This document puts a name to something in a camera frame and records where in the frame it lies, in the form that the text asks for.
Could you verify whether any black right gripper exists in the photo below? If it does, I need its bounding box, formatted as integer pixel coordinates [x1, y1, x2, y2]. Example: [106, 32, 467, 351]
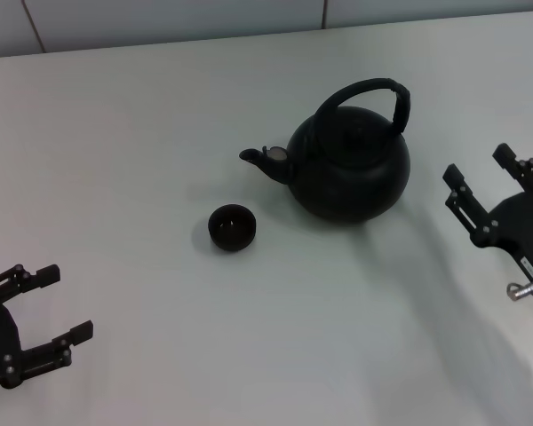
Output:
[442, 142, 533, 319]

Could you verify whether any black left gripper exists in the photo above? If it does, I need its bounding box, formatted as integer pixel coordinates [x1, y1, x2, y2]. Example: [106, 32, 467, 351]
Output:
[0, 264, 94, 391]

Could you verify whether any black cast iron teapot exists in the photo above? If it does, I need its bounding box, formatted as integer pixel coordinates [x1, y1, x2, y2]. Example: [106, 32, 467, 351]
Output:
[238, 77, 412, 226]

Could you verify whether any small black teacup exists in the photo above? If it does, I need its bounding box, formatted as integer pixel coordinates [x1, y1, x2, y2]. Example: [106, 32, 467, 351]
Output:
[207, 203, 258, 253]

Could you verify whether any silver cable connector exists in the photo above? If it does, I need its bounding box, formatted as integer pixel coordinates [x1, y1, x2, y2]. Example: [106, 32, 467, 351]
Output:
[505, 280, 533, 304]

